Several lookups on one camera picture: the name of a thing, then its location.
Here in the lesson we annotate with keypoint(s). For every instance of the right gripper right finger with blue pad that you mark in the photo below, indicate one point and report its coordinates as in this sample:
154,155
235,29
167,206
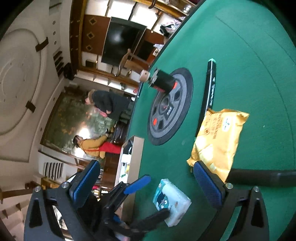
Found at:
252,221

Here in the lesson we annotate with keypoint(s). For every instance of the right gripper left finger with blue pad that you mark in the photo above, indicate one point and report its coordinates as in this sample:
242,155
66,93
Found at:
41,223

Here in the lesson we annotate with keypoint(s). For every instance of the tissue pack blue cartoon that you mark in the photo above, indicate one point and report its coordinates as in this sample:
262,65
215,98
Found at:
169,196

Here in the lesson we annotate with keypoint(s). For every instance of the yellow chips bag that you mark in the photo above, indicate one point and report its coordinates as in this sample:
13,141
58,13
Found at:
217,140

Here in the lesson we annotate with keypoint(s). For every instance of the black marker green cap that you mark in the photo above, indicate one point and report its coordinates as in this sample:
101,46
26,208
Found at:
209,91

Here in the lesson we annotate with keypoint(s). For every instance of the black marker yellow cap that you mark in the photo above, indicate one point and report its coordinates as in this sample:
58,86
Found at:
268,178

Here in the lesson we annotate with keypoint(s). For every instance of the cardboard box tray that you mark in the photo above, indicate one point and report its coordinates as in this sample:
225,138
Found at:
128,171

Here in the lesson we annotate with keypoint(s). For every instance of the person yellow jacket red apron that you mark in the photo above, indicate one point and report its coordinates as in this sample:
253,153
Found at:
97,148

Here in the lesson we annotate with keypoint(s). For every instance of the person black jacket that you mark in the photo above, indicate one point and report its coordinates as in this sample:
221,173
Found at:
110,104

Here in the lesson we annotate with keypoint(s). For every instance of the black ink bottle cork stopper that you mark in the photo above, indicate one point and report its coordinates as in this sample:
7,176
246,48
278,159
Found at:
158,80

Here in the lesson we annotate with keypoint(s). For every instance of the wooden chair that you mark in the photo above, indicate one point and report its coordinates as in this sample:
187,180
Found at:
127,62

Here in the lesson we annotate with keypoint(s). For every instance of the pile of clothes bags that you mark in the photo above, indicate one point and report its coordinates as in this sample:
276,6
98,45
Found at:
169,29

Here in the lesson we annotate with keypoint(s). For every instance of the landscape wall painting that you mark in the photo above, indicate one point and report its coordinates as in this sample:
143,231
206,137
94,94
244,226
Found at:
71,117

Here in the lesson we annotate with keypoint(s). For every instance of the black wall television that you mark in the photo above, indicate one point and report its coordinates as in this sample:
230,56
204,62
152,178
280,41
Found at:
121,36

